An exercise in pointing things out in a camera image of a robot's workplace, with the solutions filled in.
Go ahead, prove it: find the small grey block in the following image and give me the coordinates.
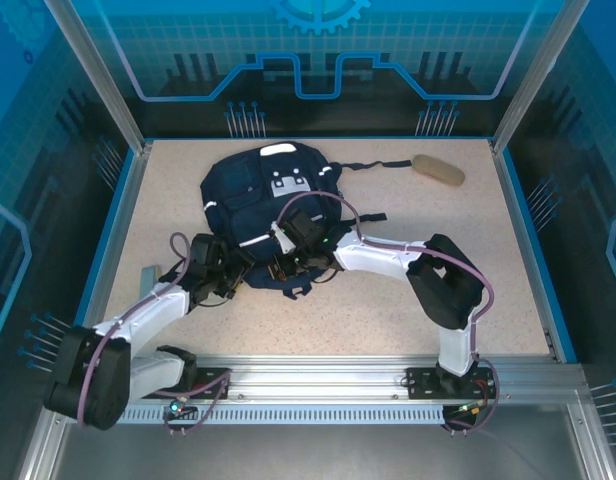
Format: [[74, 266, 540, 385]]
[[139, 265, 163, 297]]

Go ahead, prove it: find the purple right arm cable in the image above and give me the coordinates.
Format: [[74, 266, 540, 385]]
[[275, 191, 499, 435]]

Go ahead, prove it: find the green lit cable connector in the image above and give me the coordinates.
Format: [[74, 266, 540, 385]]
[[456, 398, 491, 420], [168, 397, 198, 420]]

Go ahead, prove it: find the beige pencil case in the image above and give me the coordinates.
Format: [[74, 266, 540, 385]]
[[411, 154, 466, 188]]

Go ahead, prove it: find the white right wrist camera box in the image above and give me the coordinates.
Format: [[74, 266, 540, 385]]
[[269, 223, 298, 253]]

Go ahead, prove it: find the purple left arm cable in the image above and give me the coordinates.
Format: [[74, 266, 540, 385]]
[[76, 231, 234, 435]]

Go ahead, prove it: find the aluminium table side rail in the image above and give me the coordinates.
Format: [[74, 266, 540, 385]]
[[487, 138, 580, 365], [62, 139, 154, 365]]

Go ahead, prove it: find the grey metal shelf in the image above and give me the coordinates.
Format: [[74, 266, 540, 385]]
[[17, 389, 616, 480]]

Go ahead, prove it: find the blue printed acrylic panel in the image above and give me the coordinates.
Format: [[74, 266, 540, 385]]
[[0, 0, 139, 381], [502, 0, 616, 436], [67, 0, 559, 139]]

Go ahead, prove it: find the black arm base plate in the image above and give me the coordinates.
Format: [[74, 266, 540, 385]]
[[140, 367, 232, 400], [405, 367, 498, 400]]

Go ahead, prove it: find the aluminium frame post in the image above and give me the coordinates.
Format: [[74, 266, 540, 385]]
[[489, 0, 588, 155], [43, 0, 153, 154]]

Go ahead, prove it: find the aluminium front frame rail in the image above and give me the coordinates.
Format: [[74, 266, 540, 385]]
[[52, 354, 589, 401]]

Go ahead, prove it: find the navy blue backpack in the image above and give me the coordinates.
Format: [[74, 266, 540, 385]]
[[199, 141, 413, 301]]

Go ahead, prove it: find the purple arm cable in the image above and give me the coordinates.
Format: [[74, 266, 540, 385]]
[[275, 191, 499, 435], [76, 231, 234, 435]]

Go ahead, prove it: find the slotted grey cable duct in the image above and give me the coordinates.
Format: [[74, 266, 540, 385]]
[[66, 405, 447, 426]]

